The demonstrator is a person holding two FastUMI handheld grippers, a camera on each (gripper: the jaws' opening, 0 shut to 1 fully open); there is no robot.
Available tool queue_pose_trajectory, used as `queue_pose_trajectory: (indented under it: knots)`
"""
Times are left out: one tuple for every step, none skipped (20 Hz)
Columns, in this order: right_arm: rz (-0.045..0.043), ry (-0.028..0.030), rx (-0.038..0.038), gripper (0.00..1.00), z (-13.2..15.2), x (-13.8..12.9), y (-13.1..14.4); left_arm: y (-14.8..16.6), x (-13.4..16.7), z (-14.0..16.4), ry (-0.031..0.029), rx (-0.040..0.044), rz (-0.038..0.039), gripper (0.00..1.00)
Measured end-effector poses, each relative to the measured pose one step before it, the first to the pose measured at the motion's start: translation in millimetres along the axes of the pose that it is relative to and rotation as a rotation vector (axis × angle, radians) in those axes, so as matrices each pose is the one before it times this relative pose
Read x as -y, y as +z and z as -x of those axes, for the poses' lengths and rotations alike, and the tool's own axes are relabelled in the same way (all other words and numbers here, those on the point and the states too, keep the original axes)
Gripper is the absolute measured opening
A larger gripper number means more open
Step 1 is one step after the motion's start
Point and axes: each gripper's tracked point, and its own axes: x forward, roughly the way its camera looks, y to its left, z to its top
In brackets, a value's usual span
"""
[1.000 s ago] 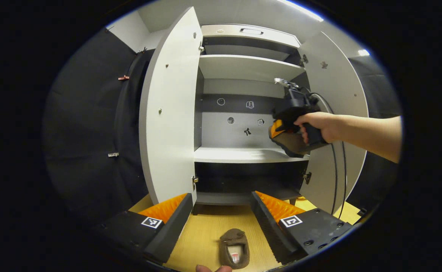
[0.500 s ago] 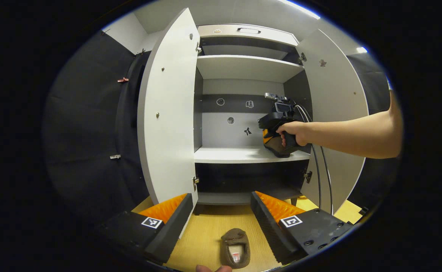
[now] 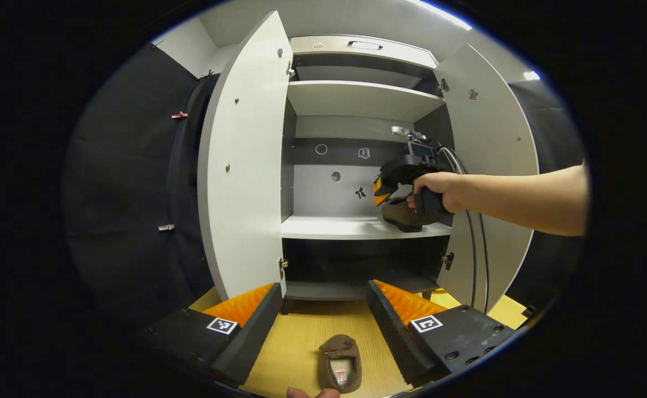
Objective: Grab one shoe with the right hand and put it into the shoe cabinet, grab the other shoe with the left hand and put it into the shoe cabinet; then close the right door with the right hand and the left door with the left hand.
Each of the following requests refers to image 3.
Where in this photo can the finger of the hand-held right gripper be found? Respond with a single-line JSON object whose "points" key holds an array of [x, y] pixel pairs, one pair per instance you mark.
{"points": [[379, 192]]}

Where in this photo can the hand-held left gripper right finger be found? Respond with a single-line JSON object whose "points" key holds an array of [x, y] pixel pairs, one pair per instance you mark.
{"points": [[395, 337]]}

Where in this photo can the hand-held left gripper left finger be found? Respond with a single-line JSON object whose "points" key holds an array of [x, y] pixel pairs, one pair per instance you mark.
{"points": [[249, 342]]}

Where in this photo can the white shoe cabinet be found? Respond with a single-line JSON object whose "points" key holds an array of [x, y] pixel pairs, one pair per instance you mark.
{"points": [[356, 99]]}

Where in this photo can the white shoe cabinet door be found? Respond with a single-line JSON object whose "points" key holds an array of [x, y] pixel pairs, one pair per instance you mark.
{"points": [[495, 127], [246, 166]]}

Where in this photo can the white cabinet drawer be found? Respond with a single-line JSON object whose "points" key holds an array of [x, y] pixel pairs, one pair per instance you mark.
{"points": [[401, 55]]}

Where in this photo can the black backdrop cloth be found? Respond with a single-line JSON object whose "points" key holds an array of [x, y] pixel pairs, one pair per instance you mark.
{"points": [[550, 138], [124, 182]]}

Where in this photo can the silver clip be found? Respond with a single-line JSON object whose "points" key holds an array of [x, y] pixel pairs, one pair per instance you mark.
{"points": [[166, 227]]}

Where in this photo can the small ceiling light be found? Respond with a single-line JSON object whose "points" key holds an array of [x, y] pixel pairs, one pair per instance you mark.
{"points": [[532, 76]]}

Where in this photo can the long ceiling light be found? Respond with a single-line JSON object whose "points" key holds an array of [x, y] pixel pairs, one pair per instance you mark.
{"points": [[439, 14]]}

